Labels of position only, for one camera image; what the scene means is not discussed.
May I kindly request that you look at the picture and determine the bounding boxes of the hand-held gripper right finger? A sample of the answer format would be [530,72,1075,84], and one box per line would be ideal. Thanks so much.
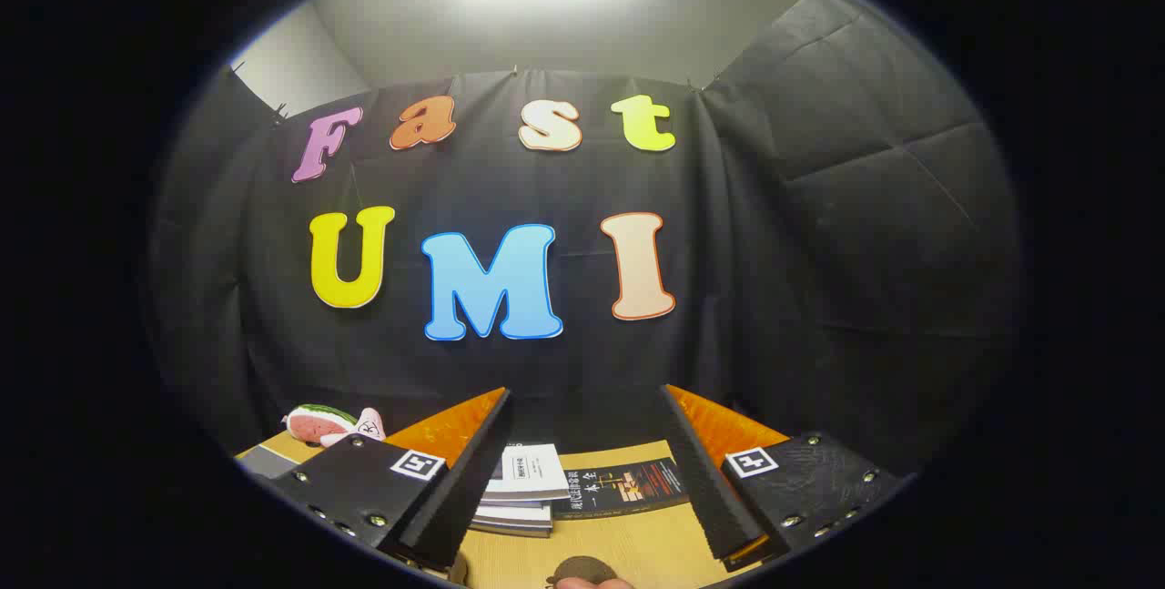
[660,384,916,572]

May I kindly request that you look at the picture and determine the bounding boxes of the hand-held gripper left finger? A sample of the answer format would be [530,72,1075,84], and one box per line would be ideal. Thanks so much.
[267,387,513,574]

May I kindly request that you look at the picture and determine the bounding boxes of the thick white book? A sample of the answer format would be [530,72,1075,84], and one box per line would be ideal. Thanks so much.
[473,503,553,528]

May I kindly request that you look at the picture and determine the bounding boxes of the dark-covered book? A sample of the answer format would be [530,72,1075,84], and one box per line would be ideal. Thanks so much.
[470,521,553,540]

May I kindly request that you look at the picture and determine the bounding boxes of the thin white book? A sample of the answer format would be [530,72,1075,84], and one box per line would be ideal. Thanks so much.
[480,480,570,511]

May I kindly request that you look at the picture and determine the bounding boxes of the black book with orange print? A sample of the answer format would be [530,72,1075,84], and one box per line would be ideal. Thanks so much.
[552,457,690,520]

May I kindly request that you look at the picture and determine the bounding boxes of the white book with blue picture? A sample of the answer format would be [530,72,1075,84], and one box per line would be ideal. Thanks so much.
[498,443,571,502]

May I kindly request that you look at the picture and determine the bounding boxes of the pink starfish plush toy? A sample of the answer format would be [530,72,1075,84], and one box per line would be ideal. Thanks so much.
[320,408,387,447]

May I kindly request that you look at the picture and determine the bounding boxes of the watermelon slice plush toy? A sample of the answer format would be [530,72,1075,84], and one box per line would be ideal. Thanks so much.
[284,404,358,446]

